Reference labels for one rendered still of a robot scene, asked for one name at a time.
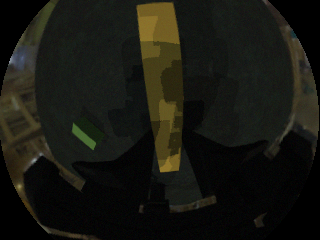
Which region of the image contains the yellow bar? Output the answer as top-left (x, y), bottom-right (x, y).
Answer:
top-left (136, 3), bottom-right (184, 172)

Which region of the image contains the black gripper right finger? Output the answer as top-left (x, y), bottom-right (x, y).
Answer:
top-left (181, 125), bottom-right (269, 199)

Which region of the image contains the small green cube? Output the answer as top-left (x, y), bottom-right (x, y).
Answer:
top-left (72, 117), bottom-right (104, 151)

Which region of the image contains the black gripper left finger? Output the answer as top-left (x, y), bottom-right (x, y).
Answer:
top-left (71, 128), bottom-right (155, 205)

